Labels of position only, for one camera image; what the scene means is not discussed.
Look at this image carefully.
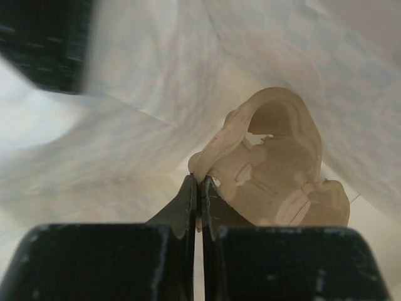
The checkered paper takeout bag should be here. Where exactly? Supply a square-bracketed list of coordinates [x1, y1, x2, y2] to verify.
[0, 0, 401, 226]

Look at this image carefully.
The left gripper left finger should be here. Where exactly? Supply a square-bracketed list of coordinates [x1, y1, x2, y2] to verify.
[1, 175, 197, 300]

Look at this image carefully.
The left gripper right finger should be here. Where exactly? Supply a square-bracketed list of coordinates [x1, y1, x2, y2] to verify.
[200, 177, 391, 300]

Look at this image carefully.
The single brown cup carrier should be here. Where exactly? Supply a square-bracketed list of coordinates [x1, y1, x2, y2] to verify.
[188, 87, 350, 226]

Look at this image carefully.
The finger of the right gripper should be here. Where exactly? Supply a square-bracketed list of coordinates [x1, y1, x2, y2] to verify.
[1, 0, 94, 95]

